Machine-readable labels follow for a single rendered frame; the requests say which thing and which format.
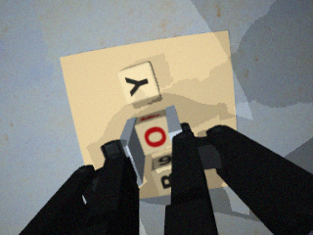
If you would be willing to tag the cream block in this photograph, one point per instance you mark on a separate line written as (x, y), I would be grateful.
(138, 83)
(161, 171)
(152, 132)

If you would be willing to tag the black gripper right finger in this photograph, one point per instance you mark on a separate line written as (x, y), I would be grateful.
(277, 191)

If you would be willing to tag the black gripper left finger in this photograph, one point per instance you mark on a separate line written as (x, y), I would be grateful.
(114, 209)

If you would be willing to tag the tan square mat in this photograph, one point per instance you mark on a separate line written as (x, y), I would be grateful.
(193, 73)

